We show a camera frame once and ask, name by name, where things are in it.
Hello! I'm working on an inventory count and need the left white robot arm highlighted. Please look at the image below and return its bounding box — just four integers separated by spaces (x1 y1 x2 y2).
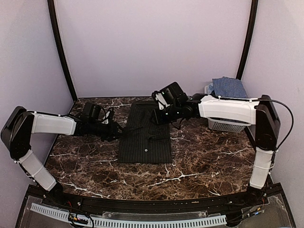
0 104 125 207

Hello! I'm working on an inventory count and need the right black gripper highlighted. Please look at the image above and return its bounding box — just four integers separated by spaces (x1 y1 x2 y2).
149 104 181 126

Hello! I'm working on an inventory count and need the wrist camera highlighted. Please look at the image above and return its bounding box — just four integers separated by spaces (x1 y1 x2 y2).
152 82 188 110
80 102 114 124

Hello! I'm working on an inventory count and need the black pinstriped long sleeve shirt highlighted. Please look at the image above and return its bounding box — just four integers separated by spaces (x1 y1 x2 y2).
118 101 172 164

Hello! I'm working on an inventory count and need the white slotted cable duct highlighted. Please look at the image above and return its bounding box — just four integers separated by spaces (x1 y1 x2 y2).
30 203 227 228

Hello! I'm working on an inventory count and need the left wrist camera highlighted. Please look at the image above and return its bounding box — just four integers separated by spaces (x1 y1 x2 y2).
80 102 114 124

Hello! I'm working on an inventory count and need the left black frame post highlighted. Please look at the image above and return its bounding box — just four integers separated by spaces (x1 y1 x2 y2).
47 0 78 103

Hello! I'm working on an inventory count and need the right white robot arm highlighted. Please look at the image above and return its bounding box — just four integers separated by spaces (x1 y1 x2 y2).
152 91 280 206

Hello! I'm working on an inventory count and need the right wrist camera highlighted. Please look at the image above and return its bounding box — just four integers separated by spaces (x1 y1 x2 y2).
152 82 188 110

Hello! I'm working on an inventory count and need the black front table rail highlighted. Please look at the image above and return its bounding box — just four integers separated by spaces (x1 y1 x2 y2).
39 192 263 215

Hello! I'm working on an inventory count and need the right black frame post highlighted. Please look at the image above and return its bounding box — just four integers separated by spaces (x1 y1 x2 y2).
236 0 258 80

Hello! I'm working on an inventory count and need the black frame post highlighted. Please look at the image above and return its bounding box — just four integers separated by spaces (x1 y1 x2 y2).
47 0 78 103
236 0 258 80

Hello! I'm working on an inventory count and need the light blue shirt in basket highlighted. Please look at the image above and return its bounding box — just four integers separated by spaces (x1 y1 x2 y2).
207 83 215 95

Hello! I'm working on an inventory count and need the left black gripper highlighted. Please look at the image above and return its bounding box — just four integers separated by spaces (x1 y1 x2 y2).
89 119 127 142

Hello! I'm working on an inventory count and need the white perforated plastic basket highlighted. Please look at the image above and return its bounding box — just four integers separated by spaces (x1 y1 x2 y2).
204 86 250 133

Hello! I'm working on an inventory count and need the blue checkered long sleeve shirt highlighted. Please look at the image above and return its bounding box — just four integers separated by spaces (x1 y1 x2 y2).
212 77 247 98

